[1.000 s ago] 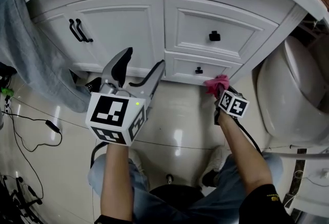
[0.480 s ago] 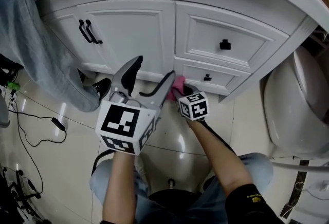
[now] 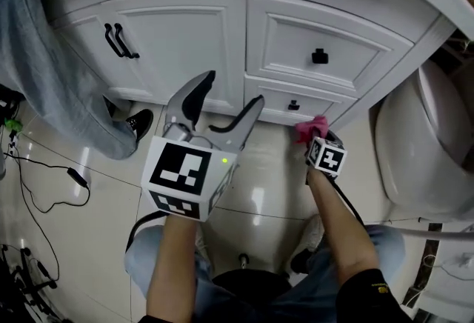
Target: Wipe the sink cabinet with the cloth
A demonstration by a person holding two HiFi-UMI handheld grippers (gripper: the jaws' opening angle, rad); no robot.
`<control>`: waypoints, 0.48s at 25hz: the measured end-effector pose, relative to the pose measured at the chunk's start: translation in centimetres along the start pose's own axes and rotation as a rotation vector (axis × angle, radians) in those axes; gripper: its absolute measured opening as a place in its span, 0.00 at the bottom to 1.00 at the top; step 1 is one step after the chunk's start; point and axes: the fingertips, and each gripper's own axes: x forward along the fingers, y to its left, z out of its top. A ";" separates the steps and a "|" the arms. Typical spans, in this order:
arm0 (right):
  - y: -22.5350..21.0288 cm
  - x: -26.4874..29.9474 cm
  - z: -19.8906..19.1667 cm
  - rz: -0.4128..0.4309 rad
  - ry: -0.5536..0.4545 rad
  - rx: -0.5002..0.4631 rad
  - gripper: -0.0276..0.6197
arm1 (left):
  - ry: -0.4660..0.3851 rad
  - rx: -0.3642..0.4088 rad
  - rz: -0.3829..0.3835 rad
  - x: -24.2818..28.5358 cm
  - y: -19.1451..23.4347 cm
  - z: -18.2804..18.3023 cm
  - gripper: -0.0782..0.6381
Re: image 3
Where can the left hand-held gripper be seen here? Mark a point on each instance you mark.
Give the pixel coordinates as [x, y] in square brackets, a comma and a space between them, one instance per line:
[185, 173]

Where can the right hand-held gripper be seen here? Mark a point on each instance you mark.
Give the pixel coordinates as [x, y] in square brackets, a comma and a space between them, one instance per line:
[327, 158]

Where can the pink cloth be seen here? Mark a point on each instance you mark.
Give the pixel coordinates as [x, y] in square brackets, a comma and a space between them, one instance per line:
[309, 127]

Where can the small white drawer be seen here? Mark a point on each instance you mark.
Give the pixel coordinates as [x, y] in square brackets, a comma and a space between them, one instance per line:
[266, 99]

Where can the large white drawer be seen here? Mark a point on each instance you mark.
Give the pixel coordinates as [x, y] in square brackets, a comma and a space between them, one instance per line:
[281, 36]

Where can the person's right forearm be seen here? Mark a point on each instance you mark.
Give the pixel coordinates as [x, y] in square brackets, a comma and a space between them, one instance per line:
[340, 225]

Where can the person's left forearm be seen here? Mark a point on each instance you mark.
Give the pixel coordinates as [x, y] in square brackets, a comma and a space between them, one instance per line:
[174, 266]

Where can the black drawer knob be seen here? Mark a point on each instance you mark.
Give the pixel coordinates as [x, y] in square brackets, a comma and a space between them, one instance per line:
[320, 56]
[294, 105]

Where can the white vanity cabinet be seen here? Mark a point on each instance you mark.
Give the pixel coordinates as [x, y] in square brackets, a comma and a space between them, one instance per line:
[174, 55]

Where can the wide white cabinet door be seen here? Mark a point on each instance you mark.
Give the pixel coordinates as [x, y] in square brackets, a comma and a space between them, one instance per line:
[177, 51]

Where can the white toilet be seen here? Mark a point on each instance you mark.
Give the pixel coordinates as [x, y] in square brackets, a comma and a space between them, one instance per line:
[414, 151]

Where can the person's right shoe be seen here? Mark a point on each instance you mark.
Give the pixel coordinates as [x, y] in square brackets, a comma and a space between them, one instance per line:
[311, 236]

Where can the person's shoe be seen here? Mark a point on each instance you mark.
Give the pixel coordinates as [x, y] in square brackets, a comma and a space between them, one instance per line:
[311, 236]
[200, 243]

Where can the person's right leg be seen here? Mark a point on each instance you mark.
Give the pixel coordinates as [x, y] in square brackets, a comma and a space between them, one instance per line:
[385, 243]

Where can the person's leg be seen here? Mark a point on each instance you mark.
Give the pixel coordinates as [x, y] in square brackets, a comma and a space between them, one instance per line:
[385, 243]
[140, 262]

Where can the person's left shoe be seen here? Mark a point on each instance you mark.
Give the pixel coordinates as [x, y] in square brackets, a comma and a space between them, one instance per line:
[200, 243]

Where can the narrow white cabinet door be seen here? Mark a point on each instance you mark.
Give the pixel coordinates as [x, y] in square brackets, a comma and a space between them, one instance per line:
[85, 51]

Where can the small metal fitting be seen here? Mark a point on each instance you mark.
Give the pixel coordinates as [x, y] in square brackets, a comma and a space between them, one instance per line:
[243, 260]

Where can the black power adapter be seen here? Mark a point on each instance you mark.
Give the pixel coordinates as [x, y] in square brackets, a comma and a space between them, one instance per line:
[77, 177]

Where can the person's left leg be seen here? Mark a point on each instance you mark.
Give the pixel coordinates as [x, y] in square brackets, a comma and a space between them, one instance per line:
[140, 262]

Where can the person's black shirt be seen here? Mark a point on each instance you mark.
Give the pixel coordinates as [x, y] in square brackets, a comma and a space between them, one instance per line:
[252, 288]

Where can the bystander leg in grey trousers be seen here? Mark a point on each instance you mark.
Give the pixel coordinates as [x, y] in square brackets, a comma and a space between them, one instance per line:
[44, 55]

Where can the small green object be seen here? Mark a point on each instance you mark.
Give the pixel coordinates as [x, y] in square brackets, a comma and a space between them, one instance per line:
[14, 124]

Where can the black folding stand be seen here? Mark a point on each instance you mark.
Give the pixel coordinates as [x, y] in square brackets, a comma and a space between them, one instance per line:
[26, 288]

